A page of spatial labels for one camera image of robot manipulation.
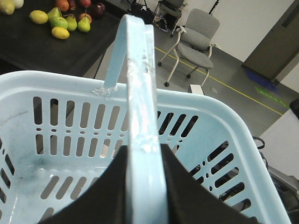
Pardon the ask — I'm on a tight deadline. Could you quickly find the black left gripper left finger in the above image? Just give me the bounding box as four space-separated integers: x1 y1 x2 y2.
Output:
40 146 128 224

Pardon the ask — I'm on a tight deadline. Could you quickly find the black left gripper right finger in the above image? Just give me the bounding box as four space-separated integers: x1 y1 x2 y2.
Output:
160 144 258 224

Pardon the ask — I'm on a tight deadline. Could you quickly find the light blue plastic basket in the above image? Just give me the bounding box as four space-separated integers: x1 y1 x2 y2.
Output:
0 15 290 224

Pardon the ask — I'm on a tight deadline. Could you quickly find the grey office chair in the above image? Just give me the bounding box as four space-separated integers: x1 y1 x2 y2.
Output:
157 8 220 87

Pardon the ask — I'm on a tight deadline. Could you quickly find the black fruit display stand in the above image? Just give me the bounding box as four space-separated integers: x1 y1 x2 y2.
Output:
0 0 120 77

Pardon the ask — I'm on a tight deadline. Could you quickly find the yellow lemon bottom right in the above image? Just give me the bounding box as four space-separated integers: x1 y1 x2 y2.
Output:
51 27 70 40

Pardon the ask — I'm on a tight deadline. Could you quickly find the yellow lemon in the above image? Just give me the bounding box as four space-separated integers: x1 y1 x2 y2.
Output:
51 27 70 40
29 10 48 25

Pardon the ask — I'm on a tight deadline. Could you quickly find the green pear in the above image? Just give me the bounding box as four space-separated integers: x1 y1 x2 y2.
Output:
78 16 91 33

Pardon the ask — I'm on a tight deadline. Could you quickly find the green apple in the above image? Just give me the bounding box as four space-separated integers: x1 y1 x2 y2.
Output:
50 16 68 29

